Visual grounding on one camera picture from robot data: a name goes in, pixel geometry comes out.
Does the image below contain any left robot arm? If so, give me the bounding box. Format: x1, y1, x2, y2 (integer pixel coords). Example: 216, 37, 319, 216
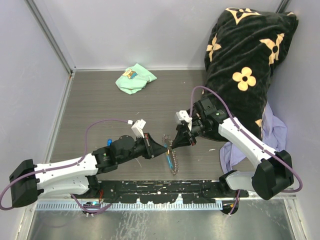
9, 133, 167, 208

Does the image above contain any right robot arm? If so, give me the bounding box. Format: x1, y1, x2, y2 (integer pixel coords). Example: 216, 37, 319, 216
171, 97, 294, 200

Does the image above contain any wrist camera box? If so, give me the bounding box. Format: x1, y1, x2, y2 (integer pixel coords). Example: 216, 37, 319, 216
131, 119, 146, 138
174, 110, 192, 131

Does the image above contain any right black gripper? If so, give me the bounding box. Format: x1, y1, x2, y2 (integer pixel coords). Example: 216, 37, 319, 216
171, 116, 211, 149

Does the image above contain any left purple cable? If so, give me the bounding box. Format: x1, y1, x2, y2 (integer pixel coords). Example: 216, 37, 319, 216
0, 119, 130, 216

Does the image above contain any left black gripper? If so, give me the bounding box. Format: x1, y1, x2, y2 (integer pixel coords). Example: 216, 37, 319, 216
117, 132, 167, 164

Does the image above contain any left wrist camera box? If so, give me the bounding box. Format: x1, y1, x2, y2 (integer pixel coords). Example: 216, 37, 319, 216
131, 119, 146, 138

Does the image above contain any purple cable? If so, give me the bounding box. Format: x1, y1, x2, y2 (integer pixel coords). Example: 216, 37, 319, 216
0, 119, 130, 216
188, 86, 304, 216

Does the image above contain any lavender cloth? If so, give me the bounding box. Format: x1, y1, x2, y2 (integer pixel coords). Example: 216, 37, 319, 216
219, 102, 288, 174

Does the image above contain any aluminium corner post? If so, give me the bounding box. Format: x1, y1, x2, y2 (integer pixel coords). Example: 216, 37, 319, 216
24, 0, 77, 75

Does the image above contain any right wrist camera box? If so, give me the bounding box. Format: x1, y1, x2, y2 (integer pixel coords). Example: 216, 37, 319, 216
174, 110, 192, 131

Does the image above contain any black floral blanket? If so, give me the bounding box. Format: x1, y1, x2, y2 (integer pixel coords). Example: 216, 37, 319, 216
202, 7, 299, 139

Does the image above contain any blue handled key ring organizer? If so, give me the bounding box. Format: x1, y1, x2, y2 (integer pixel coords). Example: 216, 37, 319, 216
162, 134, 179, 176

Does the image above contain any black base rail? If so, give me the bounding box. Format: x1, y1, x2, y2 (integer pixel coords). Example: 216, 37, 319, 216
71, 179, 250, 205

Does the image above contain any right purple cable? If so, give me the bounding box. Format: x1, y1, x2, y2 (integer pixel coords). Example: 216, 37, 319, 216
188, 86, 304, 216

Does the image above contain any mint green cloth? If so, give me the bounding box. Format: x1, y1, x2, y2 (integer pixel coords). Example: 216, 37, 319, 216
115, 63, 157, 95

